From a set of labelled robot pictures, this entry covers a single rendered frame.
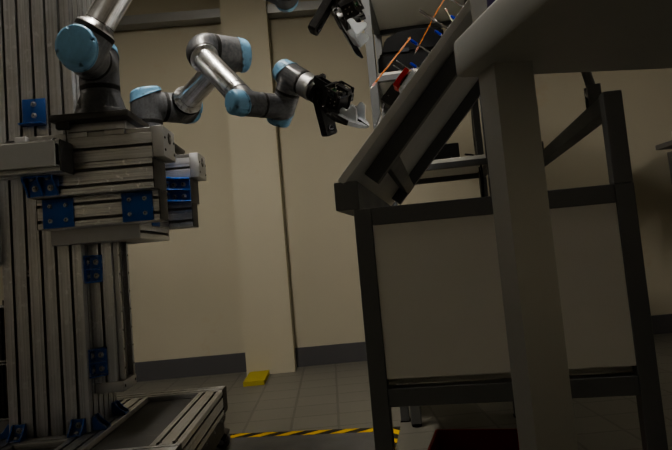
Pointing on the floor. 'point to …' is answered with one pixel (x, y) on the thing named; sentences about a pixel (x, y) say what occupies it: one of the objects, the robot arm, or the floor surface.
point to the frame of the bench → (636, 381)
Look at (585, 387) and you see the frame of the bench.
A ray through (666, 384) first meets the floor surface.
